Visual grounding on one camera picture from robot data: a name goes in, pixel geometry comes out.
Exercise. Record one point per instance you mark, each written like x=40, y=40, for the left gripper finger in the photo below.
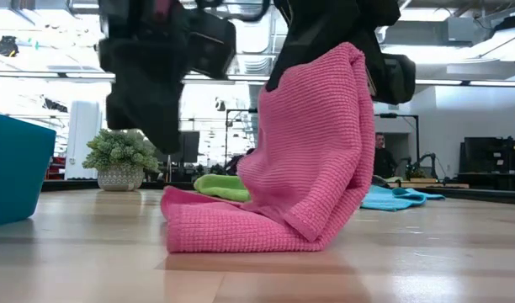
x=129, y=113
x=167, y=122

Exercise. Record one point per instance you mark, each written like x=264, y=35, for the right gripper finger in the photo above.
x=377, y=67
x=289, y=63

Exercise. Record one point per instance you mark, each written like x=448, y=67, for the green microfiber towel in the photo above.
x=221, y=187

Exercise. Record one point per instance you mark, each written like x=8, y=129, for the pink microfiber towel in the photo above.
x=308, y=168

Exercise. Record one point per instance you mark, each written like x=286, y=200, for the teal plastic tray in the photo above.
x=17, y=168

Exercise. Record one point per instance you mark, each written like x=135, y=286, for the blue microfiber towel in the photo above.
x=392, y=198

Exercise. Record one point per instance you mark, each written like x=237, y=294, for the black background robot arm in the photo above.
x=428, y=162

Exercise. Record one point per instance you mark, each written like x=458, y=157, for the black background monitor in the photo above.
x=192, y=147

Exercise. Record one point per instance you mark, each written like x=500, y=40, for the potted artificial green plant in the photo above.
x=120, y=157

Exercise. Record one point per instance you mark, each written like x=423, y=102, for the person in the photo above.
x=383, y=162

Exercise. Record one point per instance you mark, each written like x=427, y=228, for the wooden background table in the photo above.
x=444, y=183

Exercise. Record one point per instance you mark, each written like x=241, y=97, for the black background cabinet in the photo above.
x=491, y=162

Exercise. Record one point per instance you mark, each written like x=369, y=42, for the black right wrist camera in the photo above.
x=400, y=80

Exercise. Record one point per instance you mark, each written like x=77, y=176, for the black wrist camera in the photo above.
x=213, y=44
x=400, y=80

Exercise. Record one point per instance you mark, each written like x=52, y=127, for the black background rig frame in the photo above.
x=417, y=134
x=240, y=110

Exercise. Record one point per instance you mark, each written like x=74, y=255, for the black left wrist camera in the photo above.
x=213, y=44

